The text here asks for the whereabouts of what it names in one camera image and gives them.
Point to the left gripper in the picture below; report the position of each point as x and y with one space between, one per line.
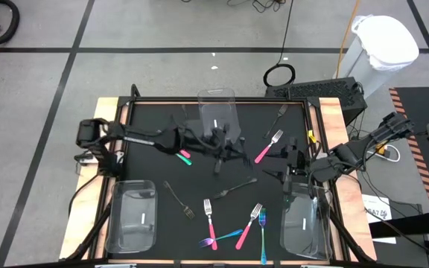
223 143

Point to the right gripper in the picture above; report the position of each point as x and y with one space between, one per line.
296 164

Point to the iridescent blue spoon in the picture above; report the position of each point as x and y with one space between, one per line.
263 238

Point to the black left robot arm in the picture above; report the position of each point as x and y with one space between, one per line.
140 138

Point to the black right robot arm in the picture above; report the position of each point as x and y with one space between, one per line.
367 143

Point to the clear plastic bin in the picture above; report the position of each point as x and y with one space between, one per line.
130 223
305 231
216 108

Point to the black computer case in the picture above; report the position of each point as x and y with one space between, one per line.
318 91

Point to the white paper sheet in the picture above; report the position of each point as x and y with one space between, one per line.
376 212

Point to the hazard-striped black floor mat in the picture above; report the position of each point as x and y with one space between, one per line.
423 108

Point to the white-bagged trash can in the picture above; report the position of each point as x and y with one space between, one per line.
386 41

